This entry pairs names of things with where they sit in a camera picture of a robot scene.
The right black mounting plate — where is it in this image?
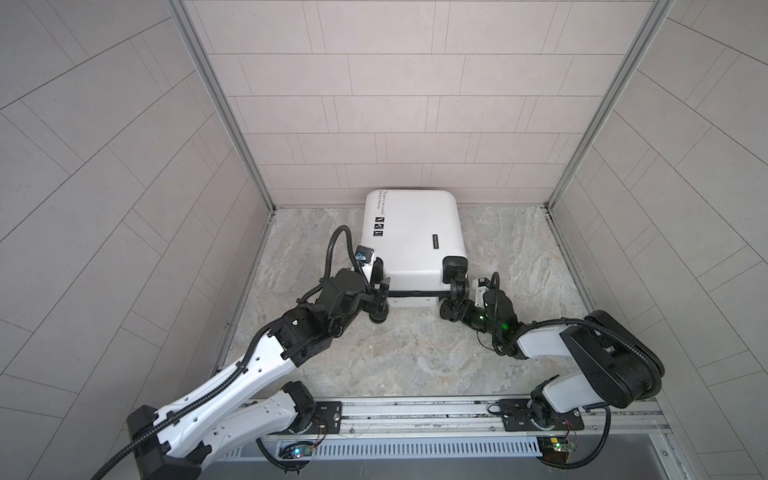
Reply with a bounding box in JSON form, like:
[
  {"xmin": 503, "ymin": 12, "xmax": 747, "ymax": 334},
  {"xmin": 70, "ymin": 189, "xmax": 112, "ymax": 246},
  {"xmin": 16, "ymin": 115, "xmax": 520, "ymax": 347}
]
[{"xmin": 487, "ymin": 398, "xmax": 584, "ymax": 432}]

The right aluminium corner post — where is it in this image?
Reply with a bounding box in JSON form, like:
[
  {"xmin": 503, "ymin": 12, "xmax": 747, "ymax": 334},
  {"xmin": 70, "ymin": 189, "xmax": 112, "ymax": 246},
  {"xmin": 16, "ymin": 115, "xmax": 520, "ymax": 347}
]
[{"xmin": 544, "ymin": 0, "xmax": 675, "ymax": 212}]

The green circuit board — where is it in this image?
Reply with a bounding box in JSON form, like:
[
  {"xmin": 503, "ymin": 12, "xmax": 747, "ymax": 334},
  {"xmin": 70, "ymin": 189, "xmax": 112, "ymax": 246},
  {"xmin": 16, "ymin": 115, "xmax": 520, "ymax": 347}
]
[
  {"xmin": 280, "ymin": 442, "xmax": 315, "ymax": 461},
  {"xmin": 536, "ymin": 436, "xmax": 578, "ymax": 465}
]

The black mounting plate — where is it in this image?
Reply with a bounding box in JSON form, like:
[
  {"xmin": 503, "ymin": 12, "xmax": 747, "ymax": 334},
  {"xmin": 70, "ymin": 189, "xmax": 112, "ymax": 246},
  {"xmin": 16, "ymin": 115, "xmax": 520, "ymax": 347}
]
[
  {"xmin": 487, "ymin": 398, "xmax": 584, "ymax": 432},
  {"xmin": 284, "ymin": 401, "xmax": 343, "ymax": 435}
]

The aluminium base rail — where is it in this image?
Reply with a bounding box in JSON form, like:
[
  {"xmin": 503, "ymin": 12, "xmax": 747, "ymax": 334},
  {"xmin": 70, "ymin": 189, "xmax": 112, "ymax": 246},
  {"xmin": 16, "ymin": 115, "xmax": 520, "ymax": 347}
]
[{"xmin": 207, "ymin": 395, "xmax": 693, "ymax": 479}]

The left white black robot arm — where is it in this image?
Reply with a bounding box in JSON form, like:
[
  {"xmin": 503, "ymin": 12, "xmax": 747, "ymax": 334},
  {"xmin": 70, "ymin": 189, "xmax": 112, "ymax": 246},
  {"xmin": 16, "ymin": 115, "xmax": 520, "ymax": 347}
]
[{"xmin": 93, "ymin": 225, "xmax": 388, "ymax": 479}]

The right green circuit board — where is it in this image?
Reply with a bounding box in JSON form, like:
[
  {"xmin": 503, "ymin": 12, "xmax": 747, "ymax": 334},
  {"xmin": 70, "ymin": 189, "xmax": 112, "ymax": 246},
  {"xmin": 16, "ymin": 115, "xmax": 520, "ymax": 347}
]
[{"xmin": 536, "ymin": 436, "xmax": 578, "ymax": 465}]

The aluminium corner post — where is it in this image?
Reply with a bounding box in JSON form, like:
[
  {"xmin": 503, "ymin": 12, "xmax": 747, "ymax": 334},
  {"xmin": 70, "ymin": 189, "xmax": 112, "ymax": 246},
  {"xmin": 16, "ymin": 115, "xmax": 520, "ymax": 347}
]
[
  {"xmin": 544, "ymin": 0, "xmax": 675, "ymax": 212},
  {"xmin": 168, "ymin": 0, "xmax": 276, "ymax": 216}
]

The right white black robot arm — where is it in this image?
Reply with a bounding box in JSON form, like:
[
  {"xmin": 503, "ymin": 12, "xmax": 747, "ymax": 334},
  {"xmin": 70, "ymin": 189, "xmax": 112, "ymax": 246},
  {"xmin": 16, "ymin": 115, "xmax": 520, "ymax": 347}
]
[{"xmin": 440, "ymin": 274, "xmax": 665, "ymax": 470}]

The left aluminium corner post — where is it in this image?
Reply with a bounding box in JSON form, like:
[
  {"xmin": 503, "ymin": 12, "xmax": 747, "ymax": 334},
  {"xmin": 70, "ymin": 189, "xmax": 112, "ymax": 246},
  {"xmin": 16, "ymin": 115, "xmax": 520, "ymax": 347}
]
[{"xmin": 168, "ymin": 0, "xmax": 276, "ymax": 216}]

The left green circuit board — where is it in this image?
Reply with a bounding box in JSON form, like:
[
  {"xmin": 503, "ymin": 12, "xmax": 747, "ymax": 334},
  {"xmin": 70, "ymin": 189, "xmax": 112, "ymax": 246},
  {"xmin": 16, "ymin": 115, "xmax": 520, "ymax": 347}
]
[{"xmin": 280, "ymin": 442, "xmax": 315, "ymax": 461}]

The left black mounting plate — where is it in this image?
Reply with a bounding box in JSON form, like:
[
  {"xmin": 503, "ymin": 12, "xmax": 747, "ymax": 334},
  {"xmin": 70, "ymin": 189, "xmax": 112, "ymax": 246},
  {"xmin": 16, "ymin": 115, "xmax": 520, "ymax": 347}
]
[{"xmin": 284, "ymin": 401, "xmax": 343, "ymax": 435}]

